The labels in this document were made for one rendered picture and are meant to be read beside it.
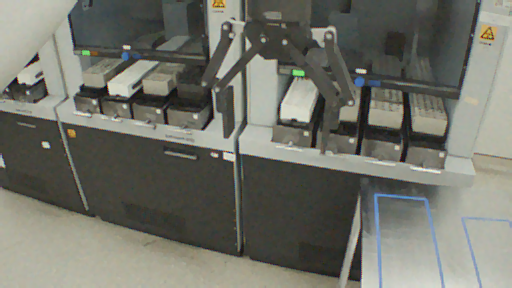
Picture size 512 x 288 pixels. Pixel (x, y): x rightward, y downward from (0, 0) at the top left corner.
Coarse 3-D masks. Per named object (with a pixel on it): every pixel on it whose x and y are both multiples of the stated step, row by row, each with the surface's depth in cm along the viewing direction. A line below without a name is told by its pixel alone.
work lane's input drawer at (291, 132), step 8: (320, 96) 150; (320, 104) 145; (280, 112) 139; (320, 112) 147; (280, 120) 132; (288, 120) 132; (296, 120) 132; (312, 120) 134; (280, 128) 132; (288, 128) 131; (296, 128) 130; (304, 128) 130; (312, 128) 131; (280, 136) 133; (288, 136) 133; (296, 136) 132; (304, 136) 131; (312, 136) 131; (288, 144) 132; (296, 144) 133; (304, 144) 132
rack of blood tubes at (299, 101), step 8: (304, 80) 149; (296, 88) 143; (304, 88) 143; (312, 88) 143; (288, 96) 138; (296, 96) 137; (304, 96) 138; (312, 96) 137; (288, 104) 133; (296, 104) 133; (304, 104) 132; (312, 104) 144; (288, 112) 132; (296, 112) 131; (304, 112) 130; (304, 120) 132
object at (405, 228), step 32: (384, 192) 100; (416, 192) 100; (448, 192) 99; (480, 192) 99; (352, 224) 113; (384, 224) 90; (416, 224) 90; (448, 224) 89; (480, 224) 89; (352, 256) 120; (384, 256) 82; (416, 256) 81; (448, 256) 81; (480, 256) 80
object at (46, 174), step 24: (48, 48) 154; (48, 72) 162; (48, 96) 169; (0, 120) 177; (24, 120) 172; (48, 120) 165; (0, 144) 188; (24, 144) 181; (0, 168) 201; (24, 168) 192; (48, 168) 184; (72, 168) 180; (24, 192) 205; (48, 192) 197; (72, 192) 188
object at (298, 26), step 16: (256, 0) 41; (272, 0) 40; (288, 0) 40; (304, 0) 41; (256, 16) 42; (272, 16) 41; (288, 16) 41; (304, 16) 42; (256, 32) 45; (272, 32) 45; (288, 32) 44; (304, 32) 44; (272, 48) 46
